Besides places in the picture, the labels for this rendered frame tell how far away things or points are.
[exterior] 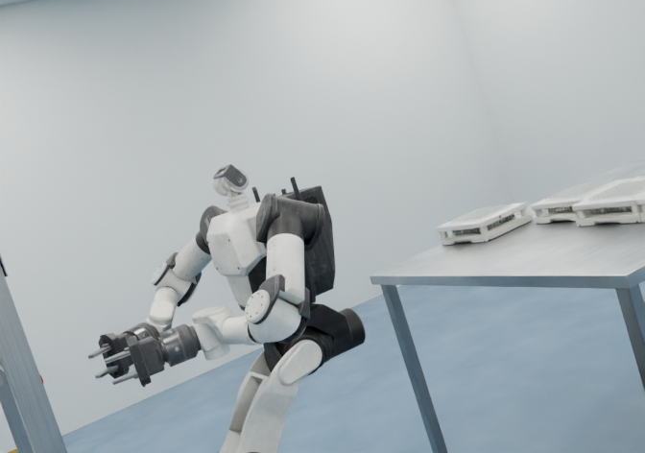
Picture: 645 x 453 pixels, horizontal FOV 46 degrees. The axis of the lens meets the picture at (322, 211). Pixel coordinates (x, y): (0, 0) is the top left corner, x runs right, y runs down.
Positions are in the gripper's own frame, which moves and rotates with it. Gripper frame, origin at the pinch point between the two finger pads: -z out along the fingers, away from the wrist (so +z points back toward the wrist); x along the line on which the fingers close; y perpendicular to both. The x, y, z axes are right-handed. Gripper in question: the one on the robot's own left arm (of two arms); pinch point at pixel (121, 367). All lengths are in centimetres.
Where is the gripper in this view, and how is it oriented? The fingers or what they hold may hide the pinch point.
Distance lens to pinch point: 192.0
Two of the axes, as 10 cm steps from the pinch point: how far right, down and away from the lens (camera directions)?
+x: 3.0, 9.5, 0.8
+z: 8.9, -3.1, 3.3
